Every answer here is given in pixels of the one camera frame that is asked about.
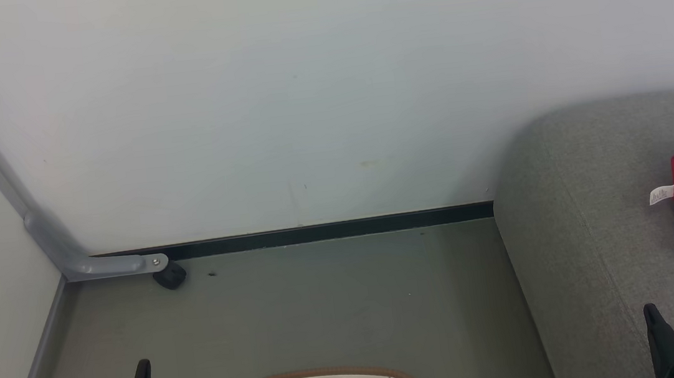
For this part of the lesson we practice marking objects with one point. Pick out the grey fabric sofa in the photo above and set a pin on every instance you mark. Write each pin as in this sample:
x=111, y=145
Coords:
x=591, y=218

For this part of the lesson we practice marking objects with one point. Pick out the black skirting board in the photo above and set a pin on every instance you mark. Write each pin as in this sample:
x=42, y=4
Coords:
x=316, y=232

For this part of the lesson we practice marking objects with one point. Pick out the black caster wheel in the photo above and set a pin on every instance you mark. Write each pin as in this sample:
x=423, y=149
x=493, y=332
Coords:
x=169, y=275

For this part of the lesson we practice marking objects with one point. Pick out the grey partition base rail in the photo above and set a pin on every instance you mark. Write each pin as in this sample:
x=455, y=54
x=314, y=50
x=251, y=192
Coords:
x=36, y=364

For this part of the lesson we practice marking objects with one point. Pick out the grey metal partition frame leg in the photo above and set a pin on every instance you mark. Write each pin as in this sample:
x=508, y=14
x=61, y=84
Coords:
x=48, y=238

